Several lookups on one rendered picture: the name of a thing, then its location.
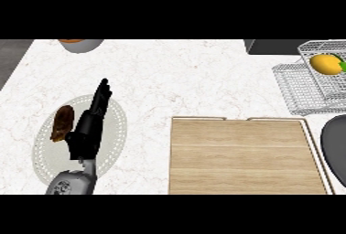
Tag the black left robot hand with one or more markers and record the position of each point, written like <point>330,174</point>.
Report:
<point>88,128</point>

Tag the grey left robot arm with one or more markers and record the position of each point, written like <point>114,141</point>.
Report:
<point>75,181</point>

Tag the wooden tray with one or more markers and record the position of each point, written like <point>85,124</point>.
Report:
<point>246,157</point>

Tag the yellow lemon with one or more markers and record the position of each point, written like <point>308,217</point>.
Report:
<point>326,64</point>

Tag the white oval placemat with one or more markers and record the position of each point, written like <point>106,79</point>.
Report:
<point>113,134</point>

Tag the brown bread loaf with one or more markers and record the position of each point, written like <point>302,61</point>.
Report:
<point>63,122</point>

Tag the grey bowl with orange content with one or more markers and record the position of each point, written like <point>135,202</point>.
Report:
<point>82,45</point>

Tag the dark grey appliance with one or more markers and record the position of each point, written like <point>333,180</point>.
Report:
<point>270,46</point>

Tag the dark grey round object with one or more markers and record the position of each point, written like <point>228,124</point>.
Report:
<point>336,146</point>

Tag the green leaf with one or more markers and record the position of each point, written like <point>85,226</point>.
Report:
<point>342,64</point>

